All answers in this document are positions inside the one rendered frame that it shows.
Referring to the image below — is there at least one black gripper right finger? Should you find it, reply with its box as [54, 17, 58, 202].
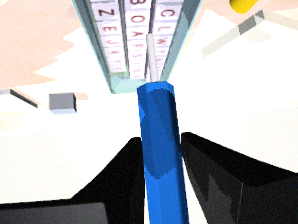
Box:
[181, 132, 298, 224]

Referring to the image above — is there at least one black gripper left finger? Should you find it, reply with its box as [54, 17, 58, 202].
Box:
[0, 137, 145, 224]

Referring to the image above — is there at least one blue stylus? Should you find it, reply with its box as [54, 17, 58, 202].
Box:
[137, 33, 190, 224]

